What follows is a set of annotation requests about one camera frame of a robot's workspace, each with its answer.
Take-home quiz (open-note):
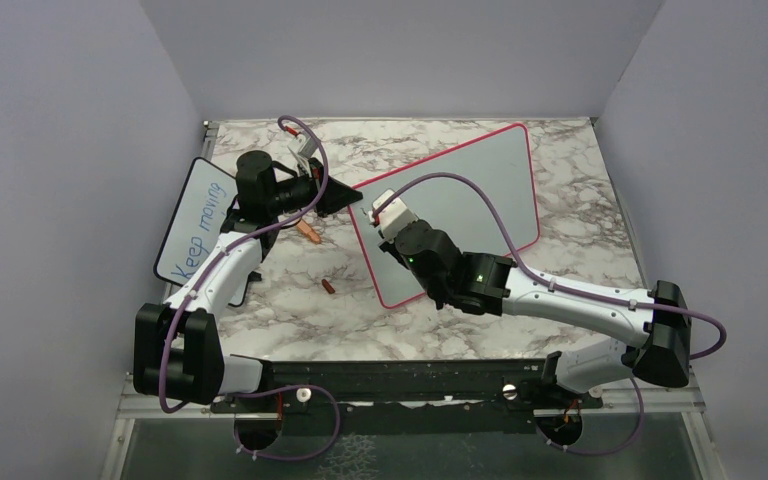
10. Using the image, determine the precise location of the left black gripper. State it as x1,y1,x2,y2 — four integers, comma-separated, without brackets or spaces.
267,156,362,218

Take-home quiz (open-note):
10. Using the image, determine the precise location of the brown marker cap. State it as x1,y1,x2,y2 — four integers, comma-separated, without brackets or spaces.
321,279,335,295

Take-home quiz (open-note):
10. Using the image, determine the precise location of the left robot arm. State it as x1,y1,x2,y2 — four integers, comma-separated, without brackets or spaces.
133,150,363,411

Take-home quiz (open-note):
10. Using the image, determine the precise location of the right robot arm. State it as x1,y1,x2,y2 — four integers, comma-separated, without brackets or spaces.
378,220,691,407

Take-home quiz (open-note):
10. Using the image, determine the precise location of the black framed written whiteboard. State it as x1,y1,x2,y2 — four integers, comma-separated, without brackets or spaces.
153,157,237,286

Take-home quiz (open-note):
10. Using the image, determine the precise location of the pink framed whiteboard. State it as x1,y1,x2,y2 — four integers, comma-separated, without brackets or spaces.
349,123,541,309

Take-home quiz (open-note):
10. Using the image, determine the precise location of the orange eraser block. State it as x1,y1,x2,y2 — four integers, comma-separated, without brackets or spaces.
296,220,322,245

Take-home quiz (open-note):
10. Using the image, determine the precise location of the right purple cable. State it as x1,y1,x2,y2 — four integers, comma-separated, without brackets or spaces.
370,172,728,362

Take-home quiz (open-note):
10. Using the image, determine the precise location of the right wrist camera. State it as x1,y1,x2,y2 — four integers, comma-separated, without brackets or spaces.
367,189,419,243

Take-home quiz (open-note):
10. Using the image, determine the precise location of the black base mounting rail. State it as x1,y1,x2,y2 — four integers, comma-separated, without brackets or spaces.
210,359,603,436

